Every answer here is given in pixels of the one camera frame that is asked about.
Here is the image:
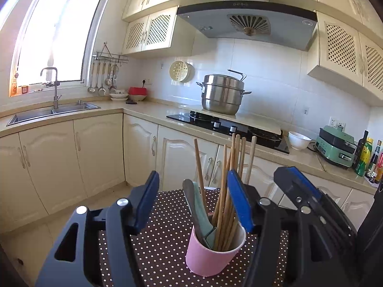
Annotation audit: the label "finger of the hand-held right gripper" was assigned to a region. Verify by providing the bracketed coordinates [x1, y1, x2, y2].
[273, 166, 303, 210]
[288, 167, 357, 246]

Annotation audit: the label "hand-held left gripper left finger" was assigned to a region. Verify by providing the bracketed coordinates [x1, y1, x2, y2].
[36, 170, 161, 287]

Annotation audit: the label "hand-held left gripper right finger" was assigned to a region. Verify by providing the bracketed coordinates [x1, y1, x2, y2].
[226, 170, 351, 287]

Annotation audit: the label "bundle of wooden chopsticks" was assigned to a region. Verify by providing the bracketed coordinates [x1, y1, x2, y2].
[211, 133, 248, 252]

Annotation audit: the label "teal silicone spatula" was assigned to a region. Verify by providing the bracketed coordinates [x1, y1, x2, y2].
[182, 178, 216, 250]

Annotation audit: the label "pink cup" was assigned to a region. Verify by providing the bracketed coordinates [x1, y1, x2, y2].
[185, 224, 247, 277]

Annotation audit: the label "green electric cooker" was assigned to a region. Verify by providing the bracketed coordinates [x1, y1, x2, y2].
[314, 125, 358, 169]

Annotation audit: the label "white bowl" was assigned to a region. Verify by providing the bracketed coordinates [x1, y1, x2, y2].
[287, 131, 313, 151]

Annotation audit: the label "brown polka dot tablecloth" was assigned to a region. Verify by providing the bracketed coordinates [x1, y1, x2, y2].
[97, 187, 289, 287]

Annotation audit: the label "green bottle yellow label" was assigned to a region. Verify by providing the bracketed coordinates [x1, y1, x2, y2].
[355, 138, 375, 177]

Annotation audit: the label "dark olive oil bottle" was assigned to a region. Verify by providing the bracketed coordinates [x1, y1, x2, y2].
[353, 130, 369, 168]

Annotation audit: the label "cream base cabinets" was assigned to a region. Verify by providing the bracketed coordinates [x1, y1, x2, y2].
[0, 112, 378, 234]

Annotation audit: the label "small red label bottle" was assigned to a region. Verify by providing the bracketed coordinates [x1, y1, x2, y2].
[375, 152, 383, 185]

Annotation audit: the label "dark soy sauce bottle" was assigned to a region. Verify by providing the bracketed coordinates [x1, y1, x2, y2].
[369, 140, 383, 180]

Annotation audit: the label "black gas stove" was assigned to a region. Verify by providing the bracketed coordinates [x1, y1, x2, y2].
[166, 110, 290, 155]

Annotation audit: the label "stainless steel steamer pot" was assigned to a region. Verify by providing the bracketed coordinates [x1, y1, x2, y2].
[196, 69, 253, 116]

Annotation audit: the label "yellow strainer plate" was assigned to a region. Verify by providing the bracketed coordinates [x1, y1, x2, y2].
[169, 60, 195, 83]

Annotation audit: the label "stainless steel sink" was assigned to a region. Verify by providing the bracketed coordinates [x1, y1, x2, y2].
[6, 101, 101, 126]

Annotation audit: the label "metal faucet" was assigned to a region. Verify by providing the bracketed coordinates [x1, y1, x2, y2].
[40, 67, 63, 110]

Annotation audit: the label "large cream lattice cabinet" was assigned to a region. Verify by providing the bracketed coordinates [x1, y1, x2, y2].
[307, 11, 383, 107]

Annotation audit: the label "small cream lattice cabinet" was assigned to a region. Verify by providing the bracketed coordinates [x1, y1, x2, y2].
[122, 6, 195, 56]

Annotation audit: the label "grey range hood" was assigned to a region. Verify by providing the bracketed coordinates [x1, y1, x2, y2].
[175, 0, 318, 51]

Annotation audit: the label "window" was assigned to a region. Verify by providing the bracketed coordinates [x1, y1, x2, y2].
[9, 0, 111, 97]

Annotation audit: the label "black power cable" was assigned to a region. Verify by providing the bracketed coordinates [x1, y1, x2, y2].
[308, 143, 327, 171]

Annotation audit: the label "metal wall utensil rack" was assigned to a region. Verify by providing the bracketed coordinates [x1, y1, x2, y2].
[92, 42, 129, 65]

